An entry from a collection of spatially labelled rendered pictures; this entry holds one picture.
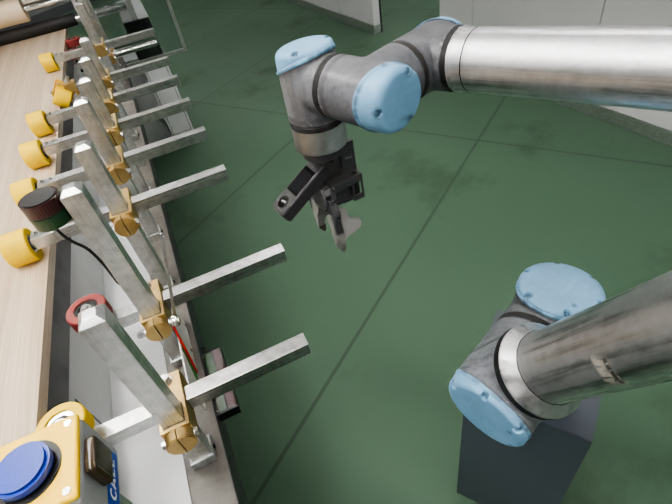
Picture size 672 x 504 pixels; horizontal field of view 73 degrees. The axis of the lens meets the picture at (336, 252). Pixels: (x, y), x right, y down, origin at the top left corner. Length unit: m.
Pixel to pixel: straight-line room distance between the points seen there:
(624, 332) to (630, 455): 1.18
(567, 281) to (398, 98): 0.48
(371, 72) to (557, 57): 0.22
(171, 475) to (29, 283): 0.52
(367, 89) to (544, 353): 0.43
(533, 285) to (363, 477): 0.96
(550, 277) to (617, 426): 0.96
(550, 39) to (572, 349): 0.38
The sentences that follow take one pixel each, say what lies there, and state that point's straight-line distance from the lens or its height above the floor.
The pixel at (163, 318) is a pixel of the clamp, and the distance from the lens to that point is 0.99.
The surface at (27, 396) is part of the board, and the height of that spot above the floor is 0.90.
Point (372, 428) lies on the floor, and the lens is 1.69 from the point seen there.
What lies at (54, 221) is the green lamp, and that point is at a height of 1.14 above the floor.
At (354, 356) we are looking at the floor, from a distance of 1.85.
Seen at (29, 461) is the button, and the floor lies 1.23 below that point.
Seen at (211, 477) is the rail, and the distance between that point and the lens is 0.96.
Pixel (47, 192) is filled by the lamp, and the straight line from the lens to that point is 0.85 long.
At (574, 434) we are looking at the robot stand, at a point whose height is 0.60.
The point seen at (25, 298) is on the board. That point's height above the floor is 0.90.
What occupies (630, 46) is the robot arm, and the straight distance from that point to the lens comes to 0.61.
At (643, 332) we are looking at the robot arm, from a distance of 0.59.
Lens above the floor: 1.53
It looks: 42 degrees down
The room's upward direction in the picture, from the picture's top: 12 degrees counter-clockwise
